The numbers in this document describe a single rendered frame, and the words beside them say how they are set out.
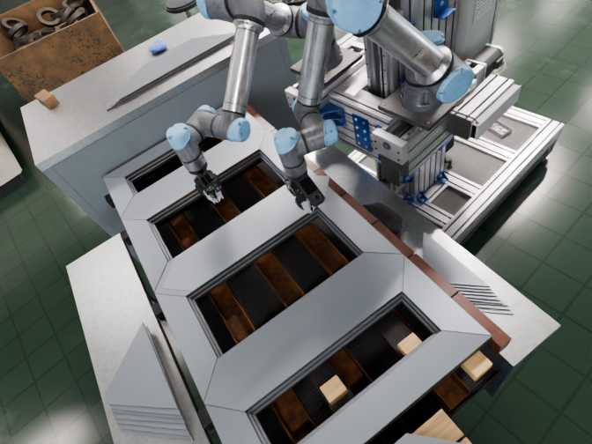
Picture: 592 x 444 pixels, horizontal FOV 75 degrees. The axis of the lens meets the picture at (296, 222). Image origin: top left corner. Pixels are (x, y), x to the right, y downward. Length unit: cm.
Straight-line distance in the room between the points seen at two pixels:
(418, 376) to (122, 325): 105
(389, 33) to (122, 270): 133
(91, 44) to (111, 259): 258
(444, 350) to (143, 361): 95
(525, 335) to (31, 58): 391
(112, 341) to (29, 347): 144
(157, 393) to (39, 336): 171
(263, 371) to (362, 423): 30
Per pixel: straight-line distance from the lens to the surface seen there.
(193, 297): 141
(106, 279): 179
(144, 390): 142
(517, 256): 234
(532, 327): 142
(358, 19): 100
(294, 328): 121
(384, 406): 111
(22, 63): 412
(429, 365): 114
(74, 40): 406
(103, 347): 163
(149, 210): 173
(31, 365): 294
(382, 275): 124
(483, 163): 244
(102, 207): 220
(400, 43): 112
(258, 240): 140
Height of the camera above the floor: 195
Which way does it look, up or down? 51 degrees down
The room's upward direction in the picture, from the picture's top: 21 degrees counter-clockwise
